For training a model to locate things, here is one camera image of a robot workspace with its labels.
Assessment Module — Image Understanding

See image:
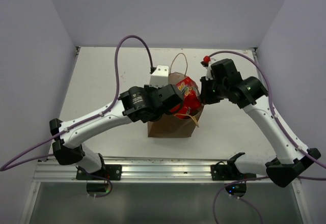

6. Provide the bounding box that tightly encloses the red fruit candy bag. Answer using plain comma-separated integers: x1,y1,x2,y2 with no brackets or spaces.
171,76,202,119

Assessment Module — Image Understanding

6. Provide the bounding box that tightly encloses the brown paper bag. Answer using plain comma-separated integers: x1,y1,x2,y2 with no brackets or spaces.
147,53,205,138

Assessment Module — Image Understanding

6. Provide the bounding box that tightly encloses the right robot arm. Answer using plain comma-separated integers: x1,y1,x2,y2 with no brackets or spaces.
200,57,321,187

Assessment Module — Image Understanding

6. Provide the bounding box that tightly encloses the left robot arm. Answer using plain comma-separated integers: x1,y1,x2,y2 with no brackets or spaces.
50,84,183,180

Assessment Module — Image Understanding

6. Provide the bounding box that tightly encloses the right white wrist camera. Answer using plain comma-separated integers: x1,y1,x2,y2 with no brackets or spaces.
200,56,216,80

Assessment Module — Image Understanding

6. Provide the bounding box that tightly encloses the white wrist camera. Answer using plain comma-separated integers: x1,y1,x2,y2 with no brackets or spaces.
200,56,216,80
149,65,170,88

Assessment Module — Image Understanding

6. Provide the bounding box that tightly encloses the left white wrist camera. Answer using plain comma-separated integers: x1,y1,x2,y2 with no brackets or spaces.
149,65,170,88

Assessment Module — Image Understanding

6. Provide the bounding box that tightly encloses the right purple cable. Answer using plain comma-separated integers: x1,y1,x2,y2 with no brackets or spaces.
208,50,326,224

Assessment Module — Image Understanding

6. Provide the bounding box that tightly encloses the purple cable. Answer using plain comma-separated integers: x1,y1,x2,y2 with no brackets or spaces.
0,35,155,172
208,50,326,224

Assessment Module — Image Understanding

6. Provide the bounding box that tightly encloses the aluminium rail frame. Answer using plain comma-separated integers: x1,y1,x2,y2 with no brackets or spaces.
33,46,288,184

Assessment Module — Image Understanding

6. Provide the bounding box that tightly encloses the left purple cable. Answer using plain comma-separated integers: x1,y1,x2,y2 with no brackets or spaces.
0,35,155,172

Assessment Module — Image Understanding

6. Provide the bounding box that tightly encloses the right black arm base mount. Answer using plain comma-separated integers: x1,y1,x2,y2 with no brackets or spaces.
210,161,239,181

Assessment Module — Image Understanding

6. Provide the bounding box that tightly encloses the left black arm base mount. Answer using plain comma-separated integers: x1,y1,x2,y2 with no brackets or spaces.
76,164,122,181

